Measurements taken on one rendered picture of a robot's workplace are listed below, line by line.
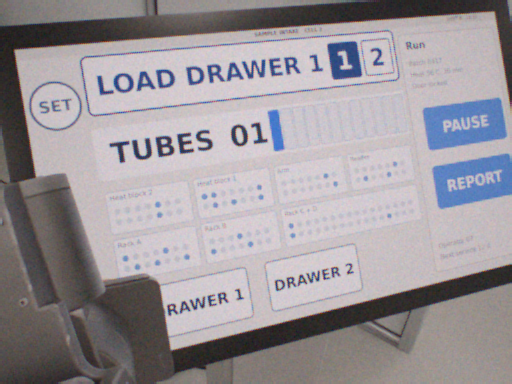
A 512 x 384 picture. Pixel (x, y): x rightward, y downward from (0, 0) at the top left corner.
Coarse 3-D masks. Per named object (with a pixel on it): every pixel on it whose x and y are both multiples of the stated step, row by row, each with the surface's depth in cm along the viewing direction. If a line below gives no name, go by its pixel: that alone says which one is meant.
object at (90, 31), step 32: (384, 0) 51; (416, 0) 52; (448, 0) 53; (480, 0) 54; (0, 32) 41; (32, 32) 41; (64, 32) 42; (96, 32) 43; (128, 32) 44; (160, 32) 44; (192, 32) 45; (224, 32) 46; (0, 64) 41; (0, 96) 41; (32, 160) 41; (416, 288) 50; (448, 288) 51; (480, 288) 53; (288, 320) 47; (320, 320) 47; (352, 320) 48; (192, 352) 44; (224, 352) 45
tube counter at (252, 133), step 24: (360, 96) 49; (384, 96) 50; (240, 120) 46; (264, 120) 47; (288, 120) 47; (312, 120) 48; (336, 120) 49; (360, 120) 49; (384, 120) 50; (240, 144) 46; (264, 144) 47; (288, 144) 47; (312, 144) 48; (336, 144) 49
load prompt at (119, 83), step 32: (384, 32) 50; (96, 64) 43; (128, 64) 43; (160, 64) 44; (192, 64) 45; (224, 64) 46; (256, 64) 47; (288, 64) 47; (320, 64) 48; (352, 64) 49; (384, 64) 50; (96, 96) 43; (128, 96) 43; (160, 96) 44; (192, 96) 45; (224, 96) 46; (256, 96) 46
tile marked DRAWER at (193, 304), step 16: (224, 272) 45; (240, 272) 46; (176, 288) 44; (192, 288) 44; (208, 288) 45; (224, 288) 45; (240, 288) 45; (176, 304) 44; (192, 304) 44; (208, 304) 45; (224, 304) 45; (240, 304) 45; (176, 320) 44; (192, 320) 44; (208, 320) 45; (224, 320) 45; (240, 320) 45; (176, 336) 44
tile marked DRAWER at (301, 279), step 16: (288, 256) 47; (304, 256) 47; (320, 256) 48; (336, 256) 48; (352, 256) 49; (272, 272) 46; (288, 272) 47; (304, 272) 47; (320, 272) 48; (336, 272) 48; (352, 272) 49; (272, 288) 46; (288, 288) 47; (304, 288) 47; (320, 288) 48; (336, 288) 48; (352, 288) 48; (272, 304) 46; (288, 304) 47; (304, 304) 47
